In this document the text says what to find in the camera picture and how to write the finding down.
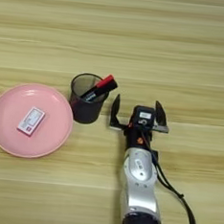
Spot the pink round plate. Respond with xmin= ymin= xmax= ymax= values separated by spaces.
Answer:
xmin=0 ymin=80 xmax=78 ymax=162

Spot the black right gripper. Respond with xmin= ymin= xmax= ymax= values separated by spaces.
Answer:
xmin=107 ymin=93 xmax=172 ymax=153

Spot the small pink white box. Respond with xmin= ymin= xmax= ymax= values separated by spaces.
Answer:
xmin=15 ymin=105 xmax=47 ymax=139

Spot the black mesh pen holder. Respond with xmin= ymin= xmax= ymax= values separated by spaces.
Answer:
xmin=67 ymin=71 xmax=111 ymax=127

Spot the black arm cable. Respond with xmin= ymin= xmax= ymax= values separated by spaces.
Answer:
xmin=132 ymin=129 xmax=205 ymax=224

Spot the fat black marker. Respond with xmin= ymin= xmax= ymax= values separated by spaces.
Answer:
xmin=80 ymin=78 xmax=120 ymax=104

